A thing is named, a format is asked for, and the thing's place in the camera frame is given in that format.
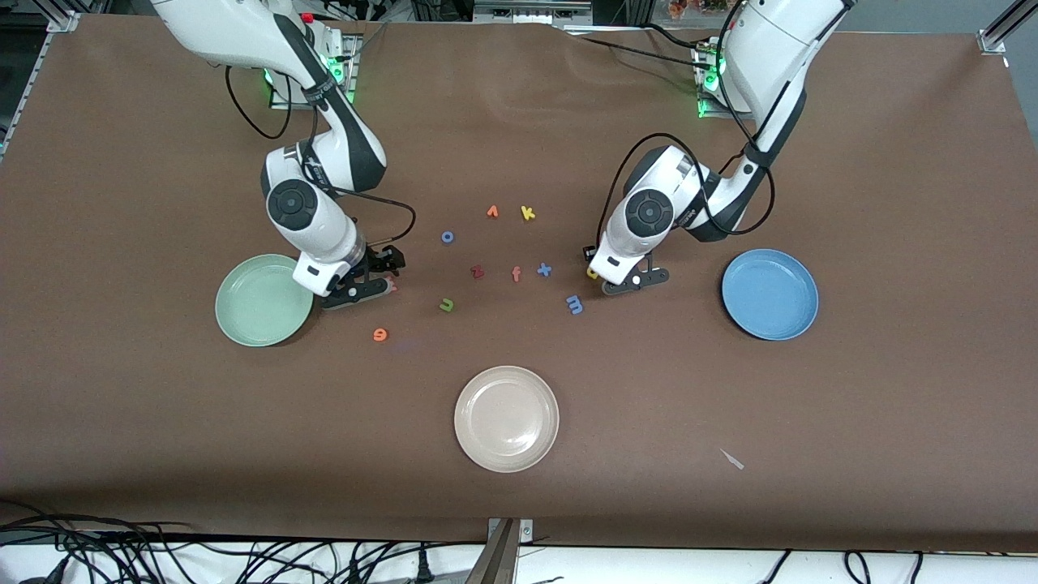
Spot green plate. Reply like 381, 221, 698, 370
215, 254, 315, 348

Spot blue plate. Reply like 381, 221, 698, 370
721, 248, 820, 341

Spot beige plate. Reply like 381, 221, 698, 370
454, 366, 560, 474

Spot grey metal background fixture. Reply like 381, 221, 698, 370
473, 0, 593, 25

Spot colourful background items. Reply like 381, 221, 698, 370
667, 0, 735, 19

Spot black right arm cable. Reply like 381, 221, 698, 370
224, 65, 418, 248

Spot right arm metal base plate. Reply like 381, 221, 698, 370
269, 32, 358, 110

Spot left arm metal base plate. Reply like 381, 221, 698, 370
696, 41, 755, 120

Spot long black base cable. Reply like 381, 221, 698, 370
576, 36, 703, 64

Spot short black base cable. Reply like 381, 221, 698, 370
641, 23, 706, 48

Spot metal table bracket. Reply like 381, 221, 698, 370
466, 517, 534, 584

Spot aluminium frame rail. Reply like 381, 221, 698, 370
977, 0, 1038, 56
0, 10, 79, 159

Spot tangled black floor cables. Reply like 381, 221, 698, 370
0, 499, 487, 584

